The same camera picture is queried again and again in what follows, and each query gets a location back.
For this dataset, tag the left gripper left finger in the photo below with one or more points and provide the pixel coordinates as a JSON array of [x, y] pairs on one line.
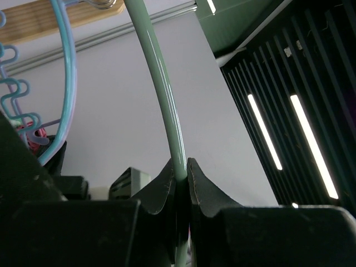
[[140, 231]]

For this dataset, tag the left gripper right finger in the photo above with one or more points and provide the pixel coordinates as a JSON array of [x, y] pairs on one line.
[[225, 233]]

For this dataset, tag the green hanger with trousers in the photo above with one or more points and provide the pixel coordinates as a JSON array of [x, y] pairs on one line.
[[156, 64]]

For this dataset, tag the blue hanger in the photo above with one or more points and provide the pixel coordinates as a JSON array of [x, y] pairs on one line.
[[18, 88]]

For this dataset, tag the teal hanger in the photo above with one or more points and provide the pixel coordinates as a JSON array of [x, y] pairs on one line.
[[69, 99]]

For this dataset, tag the ceiling light panel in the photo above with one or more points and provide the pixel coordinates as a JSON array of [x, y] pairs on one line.
[[290, 69]]

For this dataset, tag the wooden clothes rack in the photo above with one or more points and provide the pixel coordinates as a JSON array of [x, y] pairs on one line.
[[37, 19]]

